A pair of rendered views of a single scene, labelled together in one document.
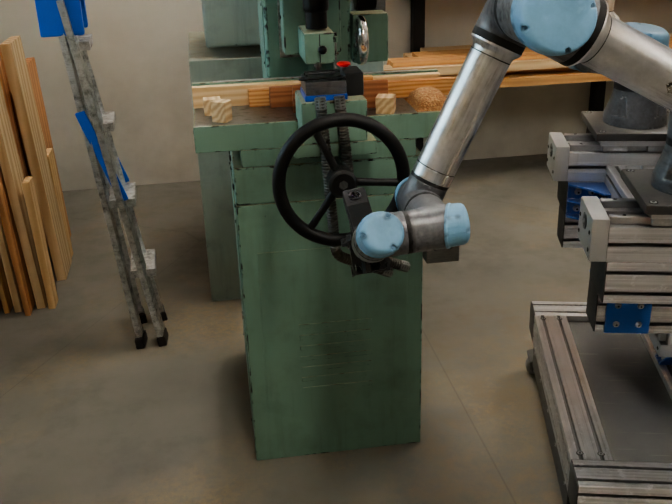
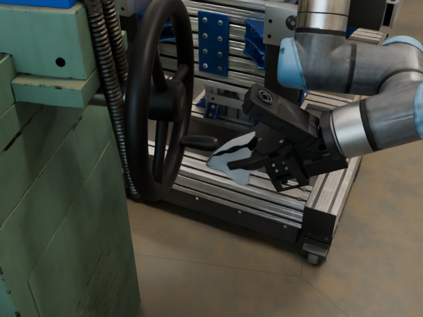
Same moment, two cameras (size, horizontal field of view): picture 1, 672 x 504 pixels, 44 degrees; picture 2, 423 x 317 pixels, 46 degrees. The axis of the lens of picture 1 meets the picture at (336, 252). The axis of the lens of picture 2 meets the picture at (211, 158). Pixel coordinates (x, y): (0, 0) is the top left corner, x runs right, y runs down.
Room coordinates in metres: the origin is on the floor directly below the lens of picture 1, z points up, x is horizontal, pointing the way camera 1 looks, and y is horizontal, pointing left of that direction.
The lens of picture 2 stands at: (1.40, 0.54, 1.18)
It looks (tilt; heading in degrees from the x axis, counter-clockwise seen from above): 38 degrees down; 288
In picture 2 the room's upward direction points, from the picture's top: straight up
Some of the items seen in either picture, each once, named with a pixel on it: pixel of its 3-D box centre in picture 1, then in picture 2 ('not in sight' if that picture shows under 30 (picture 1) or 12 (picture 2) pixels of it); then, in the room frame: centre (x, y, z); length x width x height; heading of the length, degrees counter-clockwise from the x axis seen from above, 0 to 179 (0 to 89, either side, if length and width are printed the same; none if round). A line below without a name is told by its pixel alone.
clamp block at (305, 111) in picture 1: (330, 114); (53, 21); (1.80, 0.00, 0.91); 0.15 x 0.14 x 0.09; 98
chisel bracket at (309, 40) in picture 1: (317, 46); not in sight; (2.01, 0.03, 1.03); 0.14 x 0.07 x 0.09; 8
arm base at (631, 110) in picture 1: (636, 101); not in sight; (2.03, -0.75, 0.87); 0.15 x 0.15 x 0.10
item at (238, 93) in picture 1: (318, 89); not in sight; (2.01, 0.03, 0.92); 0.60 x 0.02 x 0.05; 98
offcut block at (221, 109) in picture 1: (221, 110); not in sight; (1.84, 0.24, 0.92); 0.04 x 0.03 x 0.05; 69
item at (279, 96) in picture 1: (321, 94); not in sight; (1.97, 0.02, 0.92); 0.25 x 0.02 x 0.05; 98
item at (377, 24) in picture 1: (368, 36); not in sight; (2.20, -0.10, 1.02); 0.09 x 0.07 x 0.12; 98
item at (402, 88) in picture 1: (360, 91); not in sight; (2.00, -0.07, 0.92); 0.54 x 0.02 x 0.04; 98
